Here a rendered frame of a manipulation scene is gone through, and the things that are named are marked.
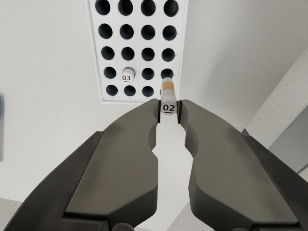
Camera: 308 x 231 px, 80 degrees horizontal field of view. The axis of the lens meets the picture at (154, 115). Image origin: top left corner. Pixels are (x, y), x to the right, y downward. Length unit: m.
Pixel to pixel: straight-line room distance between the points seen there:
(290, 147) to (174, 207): 0.27
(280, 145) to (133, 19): 0.17
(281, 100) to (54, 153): 1.19
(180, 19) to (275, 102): 1.14
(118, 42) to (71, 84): 0.10
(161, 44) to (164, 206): 0.31
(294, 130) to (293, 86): 1.10
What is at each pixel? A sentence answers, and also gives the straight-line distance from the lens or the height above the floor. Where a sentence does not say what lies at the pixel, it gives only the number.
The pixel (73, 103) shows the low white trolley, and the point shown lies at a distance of 0.27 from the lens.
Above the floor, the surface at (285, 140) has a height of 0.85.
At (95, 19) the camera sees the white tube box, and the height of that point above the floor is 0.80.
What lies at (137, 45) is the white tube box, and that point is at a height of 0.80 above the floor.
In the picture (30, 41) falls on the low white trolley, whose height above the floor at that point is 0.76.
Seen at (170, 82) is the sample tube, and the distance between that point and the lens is 0.15.
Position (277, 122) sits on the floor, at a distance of 1.37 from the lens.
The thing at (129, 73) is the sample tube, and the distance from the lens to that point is 0.18.
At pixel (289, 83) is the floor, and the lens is 1.26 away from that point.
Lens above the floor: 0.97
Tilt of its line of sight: 58 degrees down
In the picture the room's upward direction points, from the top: 176 degrees counter-clockwise
